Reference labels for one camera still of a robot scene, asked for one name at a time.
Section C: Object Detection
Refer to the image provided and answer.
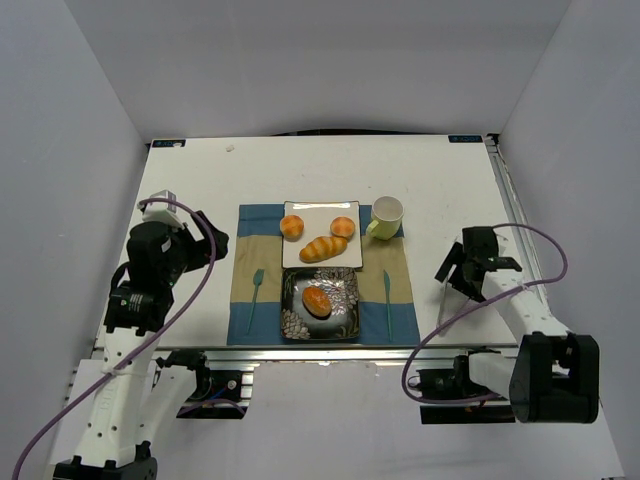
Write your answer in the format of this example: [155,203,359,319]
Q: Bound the oval glazed bread roll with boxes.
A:
[302,286,332,318]

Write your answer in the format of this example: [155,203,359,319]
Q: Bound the metal tongs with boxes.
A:
[436,280,451,327]

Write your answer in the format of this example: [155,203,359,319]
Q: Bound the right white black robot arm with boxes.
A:
[435,226,600,424]

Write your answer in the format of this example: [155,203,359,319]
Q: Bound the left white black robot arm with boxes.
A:
[53,211,229,479]

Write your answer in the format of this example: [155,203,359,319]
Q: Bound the round bread roll left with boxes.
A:
[279,215,305,241]

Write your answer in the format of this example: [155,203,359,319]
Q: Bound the round bread roll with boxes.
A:
[279,215,305,241]
[330,216,356,239]

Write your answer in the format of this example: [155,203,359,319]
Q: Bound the round bread roll right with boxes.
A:
[330,216,356,239]

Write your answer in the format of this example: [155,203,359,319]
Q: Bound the long striped bread loaf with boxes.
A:
[299,236,348,263]

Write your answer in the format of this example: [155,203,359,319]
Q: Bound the teal plastic fork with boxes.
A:
[246,269,265,334]

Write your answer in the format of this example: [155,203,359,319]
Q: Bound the teal plastic knife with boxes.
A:
[383,270,393,342]

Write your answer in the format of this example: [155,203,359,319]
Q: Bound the yellow mug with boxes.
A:
[366,196,404,240]

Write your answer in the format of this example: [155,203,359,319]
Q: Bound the blue beige placemat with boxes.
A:
[227,204,419,346]

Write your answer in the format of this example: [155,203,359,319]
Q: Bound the left blue corner label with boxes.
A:
[151,139,186,149]

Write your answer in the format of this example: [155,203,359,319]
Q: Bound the blue corner label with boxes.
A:
[447,135,484,144]
[151,139,186,149]

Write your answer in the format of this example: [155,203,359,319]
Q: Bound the right blue corner label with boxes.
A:
[447,135,484,144]

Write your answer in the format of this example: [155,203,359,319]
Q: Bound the white square plate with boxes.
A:
[282,201,363,269]

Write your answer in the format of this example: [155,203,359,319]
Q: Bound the black floral square plate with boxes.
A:
[280,267,361,342]

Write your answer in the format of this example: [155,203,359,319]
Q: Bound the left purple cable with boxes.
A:
[12,198,219,480]

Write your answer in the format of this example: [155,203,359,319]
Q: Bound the aluminium table right rail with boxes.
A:
[484,133,543,281]

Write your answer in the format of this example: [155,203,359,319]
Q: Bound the aluminium table rail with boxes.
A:
[484,133,543,281]
[94,342,521,364]

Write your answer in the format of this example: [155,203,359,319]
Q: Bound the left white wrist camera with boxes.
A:
[137,189,182,229]

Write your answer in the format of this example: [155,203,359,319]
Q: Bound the aluminium table front rail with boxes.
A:
[94,342,521,364]

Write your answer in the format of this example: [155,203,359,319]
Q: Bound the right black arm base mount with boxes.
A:
[408,355,515,425]

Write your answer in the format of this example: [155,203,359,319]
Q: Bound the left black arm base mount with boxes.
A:
[152,349,253,420]

